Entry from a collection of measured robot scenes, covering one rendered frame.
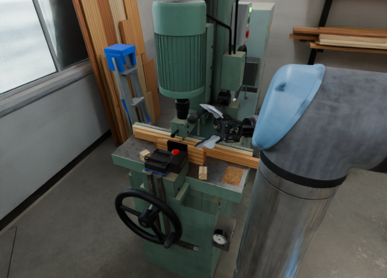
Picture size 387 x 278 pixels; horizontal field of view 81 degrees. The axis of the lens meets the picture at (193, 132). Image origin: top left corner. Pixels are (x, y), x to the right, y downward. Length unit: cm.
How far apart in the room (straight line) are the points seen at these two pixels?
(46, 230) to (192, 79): 169
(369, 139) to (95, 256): 177
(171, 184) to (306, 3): 259
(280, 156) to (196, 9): 58
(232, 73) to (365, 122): 78
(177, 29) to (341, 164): 61
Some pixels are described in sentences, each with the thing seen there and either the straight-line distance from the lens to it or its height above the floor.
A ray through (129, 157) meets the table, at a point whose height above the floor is 90.
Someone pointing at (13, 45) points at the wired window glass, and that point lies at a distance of 213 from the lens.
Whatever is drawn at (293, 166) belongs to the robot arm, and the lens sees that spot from 30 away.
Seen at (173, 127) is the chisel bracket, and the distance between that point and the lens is 97.
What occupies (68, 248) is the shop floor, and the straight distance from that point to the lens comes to 199.
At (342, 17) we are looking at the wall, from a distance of 312.
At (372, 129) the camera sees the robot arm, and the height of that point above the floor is 144.
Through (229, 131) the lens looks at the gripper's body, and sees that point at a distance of 76.
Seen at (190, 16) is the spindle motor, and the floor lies 147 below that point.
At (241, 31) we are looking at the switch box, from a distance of 107.
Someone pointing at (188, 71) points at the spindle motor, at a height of 130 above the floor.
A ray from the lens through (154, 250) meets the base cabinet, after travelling 158.
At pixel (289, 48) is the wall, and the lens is 312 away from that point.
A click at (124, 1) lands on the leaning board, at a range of 274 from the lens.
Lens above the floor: 157
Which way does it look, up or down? 34 degrees down
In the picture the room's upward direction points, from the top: straight up
